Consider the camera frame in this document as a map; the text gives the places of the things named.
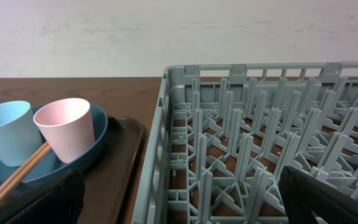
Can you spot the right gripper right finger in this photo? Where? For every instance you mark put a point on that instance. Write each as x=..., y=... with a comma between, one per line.
x=304, y=197

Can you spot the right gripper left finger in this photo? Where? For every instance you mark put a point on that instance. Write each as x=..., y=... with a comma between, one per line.
x=55, y=203

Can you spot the grey dishwasher rack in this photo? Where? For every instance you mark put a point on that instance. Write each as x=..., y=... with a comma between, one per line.
x=222, y=134

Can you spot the wooden chopstick right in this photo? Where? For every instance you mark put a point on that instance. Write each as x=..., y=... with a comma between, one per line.
x=17, y=183

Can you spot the wooden chopstick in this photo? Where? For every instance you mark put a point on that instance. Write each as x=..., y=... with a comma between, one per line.
x=14, y=179
x=17, y=183

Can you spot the brown serving tray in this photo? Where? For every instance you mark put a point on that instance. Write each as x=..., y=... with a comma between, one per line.
x=107, y=178

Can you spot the wooden chopstick left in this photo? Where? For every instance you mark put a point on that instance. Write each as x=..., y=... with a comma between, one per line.
x=14, y=179

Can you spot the pink cup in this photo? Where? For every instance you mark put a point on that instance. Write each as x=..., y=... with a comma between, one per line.
x=67, y=126

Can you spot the light blue cup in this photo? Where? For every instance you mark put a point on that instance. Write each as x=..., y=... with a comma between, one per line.
x=19, y=135

